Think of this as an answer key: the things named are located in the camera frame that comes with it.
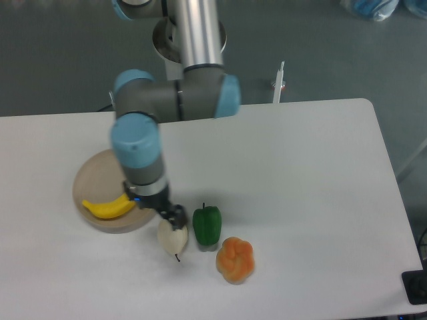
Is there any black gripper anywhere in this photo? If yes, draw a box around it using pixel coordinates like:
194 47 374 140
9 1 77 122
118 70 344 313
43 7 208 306
123 181 187 231

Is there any yellow toy banana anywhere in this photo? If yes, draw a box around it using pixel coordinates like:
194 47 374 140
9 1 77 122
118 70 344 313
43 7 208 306
81 193 136 219

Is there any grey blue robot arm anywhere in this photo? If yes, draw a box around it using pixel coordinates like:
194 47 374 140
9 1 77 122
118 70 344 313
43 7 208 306
110 1 241 229

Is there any beige round plate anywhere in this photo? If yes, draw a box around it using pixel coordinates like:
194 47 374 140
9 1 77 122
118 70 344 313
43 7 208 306
72 149 156 234

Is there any white toy pear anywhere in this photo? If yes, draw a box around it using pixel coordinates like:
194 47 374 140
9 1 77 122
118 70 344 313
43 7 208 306
157 220 188 262

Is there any green toy bell pepper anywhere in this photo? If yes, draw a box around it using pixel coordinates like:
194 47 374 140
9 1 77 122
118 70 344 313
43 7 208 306
192 203 222 247

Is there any orange knotted bread roll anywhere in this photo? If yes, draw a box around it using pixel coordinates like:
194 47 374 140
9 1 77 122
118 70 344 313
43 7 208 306
216 237 255 285

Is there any black device at edge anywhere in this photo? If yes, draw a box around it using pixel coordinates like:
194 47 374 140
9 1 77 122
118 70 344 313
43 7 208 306
402 270 426 305

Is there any blue plastic bag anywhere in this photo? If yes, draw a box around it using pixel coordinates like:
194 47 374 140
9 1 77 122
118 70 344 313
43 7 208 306
340 0 400 22

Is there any white left table bracket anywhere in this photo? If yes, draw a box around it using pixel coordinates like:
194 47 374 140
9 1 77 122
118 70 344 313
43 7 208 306
109 91 116 111

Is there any white table bracket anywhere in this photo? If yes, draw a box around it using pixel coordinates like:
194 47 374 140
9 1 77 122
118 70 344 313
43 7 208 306
109 91 116 111
272 61 286 104

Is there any white right table bracket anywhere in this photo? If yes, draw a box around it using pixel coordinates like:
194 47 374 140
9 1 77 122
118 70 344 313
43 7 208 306
272 61 286 104

